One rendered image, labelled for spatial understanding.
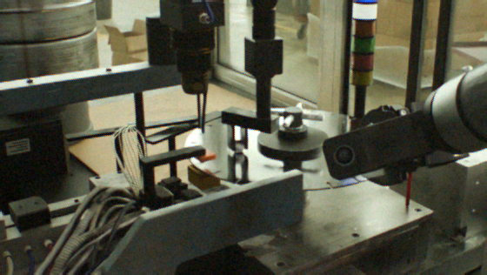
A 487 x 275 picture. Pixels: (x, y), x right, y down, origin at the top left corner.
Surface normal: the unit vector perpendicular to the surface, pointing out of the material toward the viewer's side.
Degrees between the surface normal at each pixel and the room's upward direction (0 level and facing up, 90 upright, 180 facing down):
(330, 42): 90
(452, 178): 90
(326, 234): 0
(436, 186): 90
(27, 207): 0
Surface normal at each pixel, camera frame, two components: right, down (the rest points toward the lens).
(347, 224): 0.02, -0.94
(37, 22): 0.50, 0.30
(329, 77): -0.79, 0.19
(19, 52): 0.23, 0.33
